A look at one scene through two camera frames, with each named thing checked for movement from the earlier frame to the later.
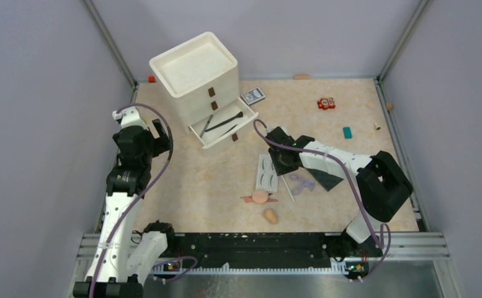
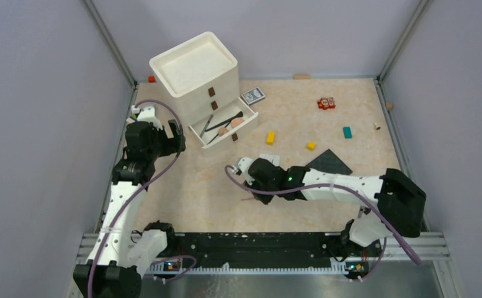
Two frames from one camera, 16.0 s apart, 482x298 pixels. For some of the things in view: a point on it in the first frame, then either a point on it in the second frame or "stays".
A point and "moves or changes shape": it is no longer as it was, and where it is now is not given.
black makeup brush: x=241 y=115 stays
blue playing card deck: x=253 y=96 stays
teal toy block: x=347 y=132 stays
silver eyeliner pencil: x=209 y=120 stays
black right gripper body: x=280 y=164 to x=256 y=184
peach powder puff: x=260 y=197 moves or changes shape
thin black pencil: x=232 y=127 to x=213 y=139
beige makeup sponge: x=270 y=215 to x=223 y=131
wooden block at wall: x=302 y=77 stays
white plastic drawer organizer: x=201 y=76 stays
